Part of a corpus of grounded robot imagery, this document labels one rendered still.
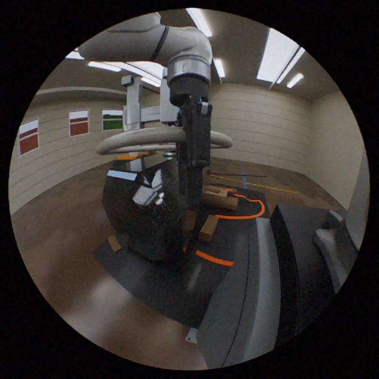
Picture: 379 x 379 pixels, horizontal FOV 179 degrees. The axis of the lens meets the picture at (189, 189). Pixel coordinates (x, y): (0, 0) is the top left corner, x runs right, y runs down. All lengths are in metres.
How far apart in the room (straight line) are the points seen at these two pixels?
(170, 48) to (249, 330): 0.46
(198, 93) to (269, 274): 0.33
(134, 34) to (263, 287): 0.45
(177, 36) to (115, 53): 0.11
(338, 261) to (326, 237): 0.06
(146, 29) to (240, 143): 5.74
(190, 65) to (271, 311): 0.41
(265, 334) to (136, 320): 0.93
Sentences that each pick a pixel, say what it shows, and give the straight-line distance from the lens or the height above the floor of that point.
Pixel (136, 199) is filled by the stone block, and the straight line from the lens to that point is 0.60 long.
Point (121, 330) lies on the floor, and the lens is 1.11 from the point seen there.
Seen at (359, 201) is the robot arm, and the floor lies 0.96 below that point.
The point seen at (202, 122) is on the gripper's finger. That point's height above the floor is 1.01.
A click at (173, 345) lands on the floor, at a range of 1.02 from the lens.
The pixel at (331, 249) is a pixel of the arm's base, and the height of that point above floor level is 0.87.
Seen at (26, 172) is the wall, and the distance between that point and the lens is 6.73.
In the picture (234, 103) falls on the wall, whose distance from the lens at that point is 6.11.
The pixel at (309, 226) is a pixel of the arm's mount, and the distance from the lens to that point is 0.29.
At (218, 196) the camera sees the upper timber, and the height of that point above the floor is 0.19.
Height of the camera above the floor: 0.98
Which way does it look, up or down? 26 degrees down
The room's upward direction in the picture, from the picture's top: straight up
